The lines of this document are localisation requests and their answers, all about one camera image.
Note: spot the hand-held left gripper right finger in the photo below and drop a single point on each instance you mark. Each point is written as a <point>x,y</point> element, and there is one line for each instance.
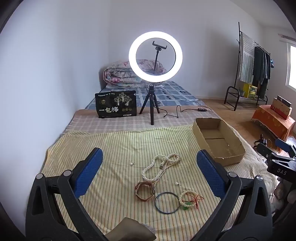
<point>210,173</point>

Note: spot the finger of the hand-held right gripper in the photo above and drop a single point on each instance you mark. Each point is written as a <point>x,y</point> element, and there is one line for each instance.
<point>283,144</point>
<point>263,149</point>

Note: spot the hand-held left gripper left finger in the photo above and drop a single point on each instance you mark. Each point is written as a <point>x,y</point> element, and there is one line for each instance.
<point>90,171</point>

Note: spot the brown cardboard box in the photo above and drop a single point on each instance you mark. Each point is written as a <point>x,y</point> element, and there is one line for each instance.
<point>219,143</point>

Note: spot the dark thin bangle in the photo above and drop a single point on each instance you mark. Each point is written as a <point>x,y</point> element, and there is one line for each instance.
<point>155,202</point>

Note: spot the person's right hand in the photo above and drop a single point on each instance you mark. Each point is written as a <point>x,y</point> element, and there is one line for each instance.
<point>281,192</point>

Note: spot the orange cloth covered box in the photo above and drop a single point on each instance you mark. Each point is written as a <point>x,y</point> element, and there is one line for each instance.
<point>268,120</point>

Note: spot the yellow striped cloth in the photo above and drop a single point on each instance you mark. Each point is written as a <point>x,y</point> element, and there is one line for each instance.
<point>115,150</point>

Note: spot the tan and red cardboard box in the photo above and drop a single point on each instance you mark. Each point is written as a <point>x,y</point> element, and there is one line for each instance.
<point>281,109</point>

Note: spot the pink plaid sheet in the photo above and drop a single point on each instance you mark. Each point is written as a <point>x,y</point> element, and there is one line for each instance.
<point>111,125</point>

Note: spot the yellow box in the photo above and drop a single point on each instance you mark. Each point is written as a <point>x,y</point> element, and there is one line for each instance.
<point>251,90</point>

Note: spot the black clothes rack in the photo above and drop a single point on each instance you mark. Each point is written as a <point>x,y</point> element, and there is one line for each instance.
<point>231,92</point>

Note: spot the black snack bag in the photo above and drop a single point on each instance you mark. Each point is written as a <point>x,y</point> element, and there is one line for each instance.
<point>115,104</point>

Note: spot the tan cloth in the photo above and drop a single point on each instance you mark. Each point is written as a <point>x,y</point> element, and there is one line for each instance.
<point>134,229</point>

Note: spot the window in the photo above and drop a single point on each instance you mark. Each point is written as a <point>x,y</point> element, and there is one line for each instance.
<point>292,67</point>

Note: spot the dark hanging clothes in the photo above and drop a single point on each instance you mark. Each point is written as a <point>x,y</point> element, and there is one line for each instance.
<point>260,67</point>

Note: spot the blue patterned bedsheet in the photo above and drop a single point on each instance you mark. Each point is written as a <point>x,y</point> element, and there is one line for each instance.
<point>175,92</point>

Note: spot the black tripod stand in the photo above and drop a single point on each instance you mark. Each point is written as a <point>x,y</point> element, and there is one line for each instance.
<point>151,102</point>

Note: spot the striped hanging towel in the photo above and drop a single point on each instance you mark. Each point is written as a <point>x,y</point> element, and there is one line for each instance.
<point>246,58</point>

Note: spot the folded floral quilt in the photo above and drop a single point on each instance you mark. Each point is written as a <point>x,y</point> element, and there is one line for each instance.
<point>118,76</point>

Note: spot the floral pillow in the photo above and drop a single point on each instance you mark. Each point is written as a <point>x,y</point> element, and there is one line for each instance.
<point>148,64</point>

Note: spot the black phone holder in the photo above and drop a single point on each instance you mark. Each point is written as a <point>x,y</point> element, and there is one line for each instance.
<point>159,45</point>

